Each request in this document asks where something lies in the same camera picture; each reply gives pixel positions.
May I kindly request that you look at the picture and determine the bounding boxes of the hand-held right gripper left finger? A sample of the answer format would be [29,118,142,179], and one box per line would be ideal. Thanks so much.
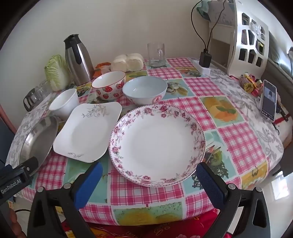
[27,161,104,238]

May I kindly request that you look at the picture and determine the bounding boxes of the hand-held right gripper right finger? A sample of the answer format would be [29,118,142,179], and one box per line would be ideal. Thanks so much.
[196,162,270,238]

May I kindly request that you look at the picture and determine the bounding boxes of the white square plate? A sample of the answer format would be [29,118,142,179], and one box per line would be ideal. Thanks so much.
[53,103,123,163]

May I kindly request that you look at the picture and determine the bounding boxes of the pink floral round plate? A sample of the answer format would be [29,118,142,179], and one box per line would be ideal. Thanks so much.
[109,103,206,187]

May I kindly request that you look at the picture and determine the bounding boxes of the small white bowl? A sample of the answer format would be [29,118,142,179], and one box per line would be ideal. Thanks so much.
[49,88,79,120]

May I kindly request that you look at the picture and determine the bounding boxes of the strawberry print bowl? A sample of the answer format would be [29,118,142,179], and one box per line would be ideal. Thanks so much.
[92,71,127,100]

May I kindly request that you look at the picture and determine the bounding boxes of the pink checked fruit tablecloth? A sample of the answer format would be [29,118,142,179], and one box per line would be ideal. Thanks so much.
[23,57,276,226]

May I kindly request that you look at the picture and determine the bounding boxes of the red floral cloth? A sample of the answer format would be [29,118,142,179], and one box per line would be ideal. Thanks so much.
[61,209,231,238]

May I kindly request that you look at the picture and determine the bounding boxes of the glass teapot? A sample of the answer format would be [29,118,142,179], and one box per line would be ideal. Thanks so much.
[23,88,44,112]

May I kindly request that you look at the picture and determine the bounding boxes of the smartphone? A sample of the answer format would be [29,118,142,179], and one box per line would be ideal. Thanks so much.
[261,80,278,121]

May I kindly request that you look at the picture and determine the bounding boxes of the pile of colourful candies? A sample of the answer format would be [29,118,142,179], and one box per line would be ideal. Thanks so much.
[238,73,264,97]

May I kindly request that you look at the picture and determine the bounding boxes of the napa cabbage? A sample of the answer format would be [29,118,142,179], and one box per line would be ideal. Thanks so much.
[44,54,70,92]

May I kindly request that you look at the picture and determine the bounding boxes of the white power strip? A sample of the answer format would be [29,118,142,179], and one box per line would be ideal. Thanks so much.
[192,60,211,75]

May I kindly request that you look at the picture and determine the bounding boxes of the orange snack packet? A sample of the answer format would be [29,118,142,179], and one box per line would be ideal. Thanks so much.
[95,62,112,77]

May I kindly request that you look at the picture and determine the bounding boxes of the stainless steel thermos jug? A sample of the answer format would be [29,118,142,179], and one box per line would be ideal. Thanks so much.
[63,34,94,86]

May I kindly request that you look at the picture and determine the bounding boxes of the bag of steamed buns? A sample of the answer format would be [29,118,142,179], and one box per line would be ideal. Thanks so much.
[110,53,144,72]

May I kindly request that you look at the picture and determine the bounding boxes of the black charger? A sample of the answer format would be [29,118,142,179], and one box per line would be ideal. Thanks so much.
[199,49,212,68]

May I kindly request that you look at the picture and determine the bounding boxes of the glass mug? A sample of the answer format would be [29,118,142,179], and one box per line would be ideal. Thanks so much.
[147,43,166,67]

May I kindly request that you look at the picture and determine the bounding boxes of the white cutout storage shelf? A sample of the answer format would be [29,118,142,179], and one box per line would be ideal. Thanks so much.
[208,0,270,77]

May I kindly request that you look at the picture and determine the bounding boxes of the grey sofa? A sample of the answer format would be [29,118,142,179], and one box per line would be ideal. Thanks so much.
[263,31,293,79]

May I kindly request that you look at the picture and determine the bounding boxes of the teal cloth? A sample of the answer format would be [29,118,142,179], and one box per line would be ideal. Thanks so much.
[196,0,211,21]

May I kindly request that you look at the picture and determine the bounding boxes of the red strap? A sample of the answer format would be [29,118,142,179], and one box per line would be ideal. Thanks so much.
[273,101,289,136]

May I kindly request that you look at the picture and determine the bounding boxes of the black charger cable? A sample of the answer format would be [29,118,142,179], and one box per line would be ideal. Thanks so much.
[206,0,229,51]
[191,0,206,51]

